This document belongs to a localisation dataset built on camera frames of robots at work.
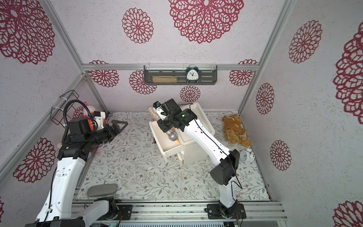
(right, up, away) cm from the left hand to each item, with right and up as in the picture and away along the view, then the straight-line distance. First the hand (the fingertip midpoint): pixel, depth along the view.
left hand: (124, 128), depth 70 cm
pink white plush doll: (-32, +12, +24) cm, 42 cm away
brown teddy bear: (+66, -3, +29) cm, 72 cm away
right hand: (+18, +4, +6) cm, 19 cm away
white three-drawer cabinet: (+29, -10, +5) cm, 31 cm away
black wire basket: (-35, +7, +2) cm, 36 cm away
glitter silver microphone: (+24, -4, +4) cm, 24 cm away
